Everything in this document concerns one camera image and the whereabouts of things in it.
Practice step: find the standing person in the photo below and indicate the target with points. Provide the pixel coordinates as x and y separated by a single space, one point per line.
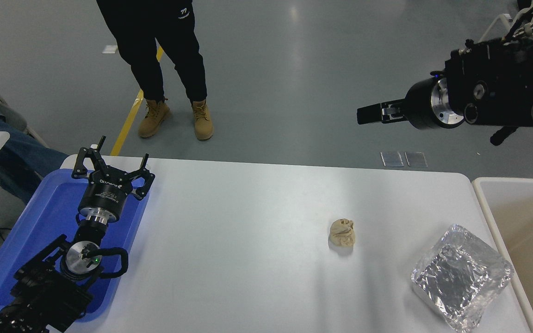
155 46

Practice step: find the white paper scrap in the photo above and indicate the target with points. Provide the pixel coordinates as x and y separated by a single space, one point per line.
110 49

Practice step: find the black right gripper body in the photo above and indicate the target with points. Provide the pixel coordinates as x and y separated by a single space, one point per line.
419 106

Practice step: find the clear floor plate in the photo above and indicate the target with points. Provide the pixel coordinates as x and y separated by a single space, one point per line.
391 158
416 159

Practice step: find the white wheeled chair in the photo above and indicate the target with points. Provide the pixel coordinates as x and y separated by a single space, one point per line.
495 25

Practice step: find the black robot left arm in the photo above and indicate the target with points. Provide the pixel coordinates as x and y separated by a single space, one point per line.
40 291

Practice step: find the grey chair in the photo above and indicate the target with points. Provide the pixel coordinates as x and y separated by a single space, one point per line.
9 119

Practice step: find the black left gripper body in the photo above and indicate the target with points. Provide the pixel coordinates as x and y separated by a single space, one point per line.
105 195

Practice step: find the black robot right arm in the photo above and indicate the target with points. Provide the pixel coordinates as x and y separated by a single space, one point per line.
502 92

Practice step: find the crumpled tan paper ball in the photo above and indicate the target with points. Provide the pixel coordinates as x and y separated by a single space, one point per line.
342 232

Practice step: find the silver foil tray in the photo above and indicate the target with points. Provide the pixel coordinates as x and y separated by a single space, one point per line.
461 277

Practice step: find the blue plastic tray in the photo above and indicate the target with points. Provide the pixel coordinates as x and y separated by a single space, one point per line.
49 212

